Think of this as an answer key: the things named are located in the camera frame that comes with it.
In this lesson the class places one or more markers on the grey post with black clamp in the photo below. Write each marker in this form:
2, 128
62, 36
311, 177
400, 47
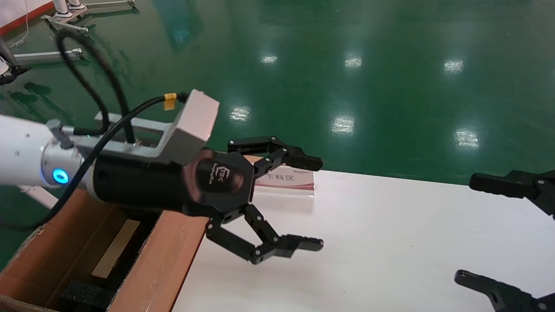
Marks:
8, 54

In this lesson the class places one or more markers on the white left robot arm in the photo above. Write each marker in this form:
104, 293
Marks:
21, 147

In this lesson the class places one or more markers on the black foam block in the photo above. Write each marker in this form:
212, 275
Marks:
86, 297

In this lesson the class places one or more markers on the small cardboard box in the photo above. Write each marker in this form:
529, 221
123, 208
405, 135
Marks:
115, 249

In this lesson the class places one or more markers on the white stand with straight bar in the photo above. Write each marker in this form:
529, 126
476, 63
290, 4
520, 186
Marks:
108, 6

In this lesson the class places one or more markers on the large open cardboard box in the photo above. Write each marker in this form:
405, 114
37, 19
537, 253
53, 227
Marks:
160, 268

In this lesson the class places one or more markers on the white stand with angled leg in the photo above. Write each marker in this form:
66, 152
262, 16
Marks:
65, 24

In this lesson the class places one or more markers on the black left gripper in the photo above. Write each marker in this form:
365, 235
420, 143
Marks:
208, 182

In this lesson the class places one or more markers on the white metal frame leg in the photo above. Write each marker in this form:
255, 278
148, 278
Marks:
39, 56

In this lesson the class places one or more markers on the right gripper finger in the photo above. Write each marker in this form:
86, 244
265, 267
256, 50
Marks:
498, 297
498, 183

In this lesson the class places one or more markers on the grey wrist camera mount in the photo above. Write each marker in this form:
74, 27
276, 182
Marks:
190, 125

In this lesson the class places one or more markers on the acrylic sign card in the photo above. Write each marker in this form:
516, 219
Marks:
290, 182

